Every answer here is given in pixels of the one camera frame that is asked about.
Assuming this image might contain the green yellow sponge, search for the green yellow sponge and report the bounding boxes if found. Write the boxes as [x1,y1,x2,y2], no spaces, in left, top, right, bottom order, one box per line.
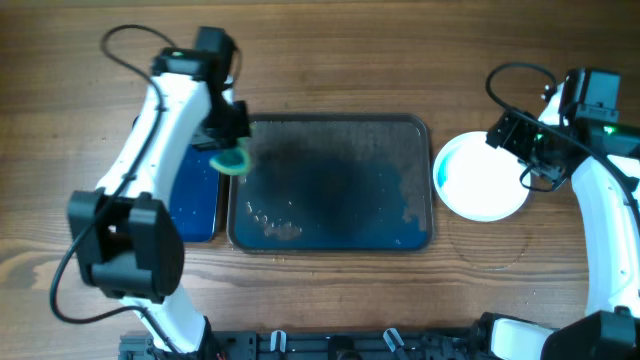
[209,138,251,176]

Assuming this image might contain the white plate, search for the white plate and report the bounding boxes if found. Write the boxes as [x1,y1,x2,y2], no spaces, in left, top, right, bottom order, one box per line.
[433,131,531,222]

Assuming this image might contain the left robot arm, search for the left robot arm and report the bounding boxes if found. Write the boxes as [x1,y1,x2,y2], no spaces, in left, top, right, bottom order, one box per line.
[65,27,251,359]

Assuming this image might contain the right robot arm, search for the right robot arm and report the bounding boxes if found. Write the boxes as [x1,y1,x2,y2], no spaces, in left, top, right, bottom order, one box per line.
[479,68,639,359]

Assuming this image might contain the blue water tray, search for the blue water tray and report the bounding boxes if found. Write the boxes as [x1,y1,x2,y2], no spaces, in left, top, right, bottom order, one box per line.
[130,114,223,244]

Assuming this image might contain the dark grey serving tray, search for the dark grey serving tray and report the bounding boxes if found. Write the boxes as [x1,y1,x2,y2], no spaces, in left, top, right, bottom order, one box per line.
[226,113,435,253]

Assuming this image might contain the black mounting rail base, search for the black mounting rail base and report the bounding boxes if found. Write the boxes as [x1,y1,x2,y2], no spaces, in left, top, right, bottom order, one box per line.
[118,327,564,360]

